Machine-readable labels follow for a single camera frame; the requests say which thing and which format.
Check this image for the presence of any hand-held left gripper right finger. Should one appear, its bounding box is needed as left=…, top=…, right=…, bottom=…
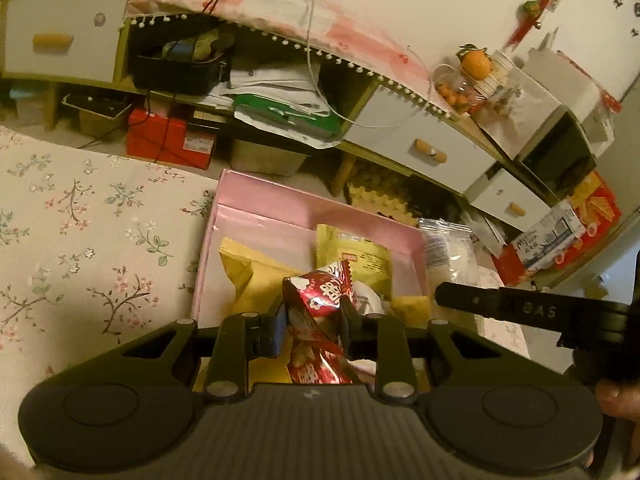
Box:
left=340, top=302, right=501, bottom=403

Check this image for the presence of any jar of small oranges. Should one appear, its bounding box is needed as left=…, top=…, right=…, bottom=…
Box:
left=431, top=64, right=485, bottom=115

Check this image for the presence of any white cable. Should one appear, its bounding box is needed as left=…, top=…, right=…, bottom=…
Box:
left=304, top=0, right=436, bottom=130

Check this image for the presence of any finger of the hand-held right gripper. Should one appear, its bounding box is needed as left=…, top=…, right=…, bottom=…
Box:
left=434, top=282, right=506, bottom=323

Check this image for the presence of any white drawer wooden handle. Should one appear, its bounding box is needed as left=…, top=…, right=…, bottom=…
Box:
left=4, top=0, right=128, bottom=84
left=342, top=82, right=498, bottom=195
left=469, top=167, right=552, bottom=220

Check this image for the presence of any pink storage box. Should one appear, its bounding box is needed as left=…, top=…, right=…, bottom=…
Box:
left=192, top=169, right=433, bottom=396

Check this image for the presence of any black basket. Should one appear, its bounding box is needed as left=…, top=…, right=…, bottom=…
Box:
left=131, top=30, right=232, bottom=97

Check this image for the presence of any clear plastic bag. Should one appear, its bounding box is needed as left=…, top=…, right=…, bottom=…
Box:
left=419, top=217, right=482, bottom=322

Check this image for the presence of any red patterned snack packet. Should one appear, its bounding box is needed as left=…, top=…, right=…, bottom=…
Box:
left=281, top=261, right=368, bottom=386

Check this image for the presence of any white drawer cabinet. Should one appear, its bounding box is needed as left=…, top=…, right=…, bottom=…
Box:
left=0, top=0, right=556, bottom=221

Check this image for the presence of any large orange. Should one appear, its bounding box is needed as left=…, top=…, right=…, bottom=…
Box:
left=459, top=45, right=494, bottom=82

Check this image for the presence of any floral tablecloth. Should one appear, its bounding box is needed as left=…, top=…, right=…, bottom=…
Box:
left=0, top=126, right=532, bottom=398

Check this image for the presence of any black microwave oven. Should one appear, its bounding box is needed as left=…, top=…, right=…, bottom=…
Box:
left=516, top=109, right=599, bottom=197

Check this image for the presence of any person's right hand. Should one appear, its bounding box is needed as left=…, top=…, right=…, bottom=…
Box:
left=596, top=379, right=640, bottom=418

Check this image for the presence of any stack of papers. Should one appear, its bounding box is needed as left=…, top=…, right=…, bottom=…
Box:
left=204, top=56, right=347, bottom=150

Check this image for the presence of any small yellow snack packet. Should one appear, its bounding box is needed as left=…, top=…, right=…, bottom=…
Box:
left=390, top=296, right=431, bottom=330

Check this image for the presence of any white blue printed carton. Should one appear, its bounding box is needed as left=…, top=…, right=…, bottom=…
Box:
left=491, top=199, right=589, bottom=282

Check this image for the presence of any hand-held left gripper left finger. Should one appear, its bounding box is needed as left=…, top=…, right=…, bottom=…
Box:
left=120, top=304, right=290, bottom=402

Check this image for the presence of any white cover cloth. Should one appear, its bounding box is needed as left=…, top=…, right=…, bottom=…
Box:
left=479, top=49, right=616, bottom=162

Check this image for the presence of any plain yellow snack packet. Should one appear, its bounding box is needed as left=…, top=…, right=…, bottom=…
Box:
left=219, top=237, right=303, bottom=333

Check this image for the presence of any green folder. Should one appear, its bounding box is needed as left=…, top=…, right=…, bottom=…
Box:
left=234, top=94, right=342, bottom=133

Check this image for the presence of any cardboard box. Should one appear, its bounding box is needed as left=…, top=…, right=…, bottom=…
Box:
left=229, top=134, right=309, bottom=177

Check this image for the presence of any clear plastic container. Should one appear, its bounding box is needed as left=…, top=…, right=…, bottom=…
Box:
left=9, top=87, right=57, bottom=127

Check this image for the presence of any red hanging decoration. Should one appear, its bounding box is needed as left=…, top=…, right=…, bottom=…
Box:
left=504, top=0, right=583, bottom=52

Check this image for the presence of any yellow labelled snack packet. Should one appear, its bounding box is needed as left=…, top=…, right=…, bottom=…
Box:
left=315, top=224, right=393, bottom=301

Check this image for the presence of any pink cloth runner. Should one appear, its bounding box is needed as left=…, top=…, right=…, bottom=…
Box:
left=82, top=0, right=463, bottom=123

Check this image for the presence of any yellow egg tray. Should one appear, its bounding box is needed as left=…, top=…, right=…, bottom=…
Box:
left=346, top=166, right=422, bottom=222

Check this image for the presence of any red yellow box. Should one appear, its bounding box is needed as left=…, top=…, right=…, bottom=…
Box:
left=564, top=171, right=624, bottom=243

